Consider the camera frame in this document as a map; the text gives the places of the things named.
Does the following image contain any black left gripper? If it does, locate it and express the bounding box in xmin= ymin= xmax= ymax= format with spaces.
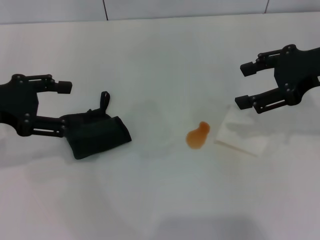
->
xmin=0 ymin=74 xmax=73 ymax=139

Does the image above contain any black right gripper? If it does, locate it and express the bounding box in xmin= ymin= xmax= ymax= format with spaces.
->
xmin=234 ymin=44 xmax=320 ymax=115

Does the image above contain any white paper cup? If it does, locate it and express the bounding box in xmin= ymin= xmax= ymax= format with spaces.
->
xmin=214 ymin=104 xmax=268 ymax=158

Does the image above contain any dark rag with loop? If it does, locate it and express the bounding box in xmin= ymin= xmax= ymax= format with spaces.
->
xmin=61 ymin=91 xmax=133 ymax=160

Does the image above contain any orange brown liquid stain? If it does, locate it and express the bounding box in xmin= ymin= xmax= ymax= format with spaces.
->
xmin=185 ymin=121 xmax=211 ymax=150

